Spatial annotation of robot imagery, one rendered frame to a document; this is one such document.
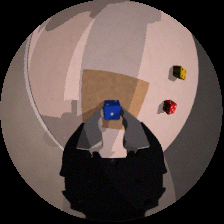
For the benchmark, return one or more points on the brown square mat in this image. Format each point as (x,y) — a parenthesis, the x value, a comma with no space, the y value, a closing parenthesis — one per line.
(98,86)

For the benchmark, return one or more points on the red die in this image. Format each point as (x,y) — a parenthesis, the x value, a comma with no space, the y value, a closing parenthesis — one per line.
(169,106)

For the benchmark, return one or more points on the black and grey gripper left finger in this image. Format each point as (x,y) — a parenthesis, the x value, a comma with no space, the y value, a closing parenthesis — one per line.
(86,139)

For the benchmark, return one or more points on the blue die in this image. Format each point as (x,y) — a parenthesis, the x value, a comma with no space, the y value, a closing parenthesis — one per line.
(112,109)

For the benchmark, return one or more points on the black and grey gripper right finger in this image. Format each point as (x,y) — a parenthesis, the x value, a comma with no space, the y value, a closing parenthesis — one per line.
(138,138)

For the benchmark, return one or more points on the yellow die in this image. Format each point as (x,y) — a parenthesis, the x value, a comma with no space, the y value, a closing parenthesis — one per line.
(179,72)

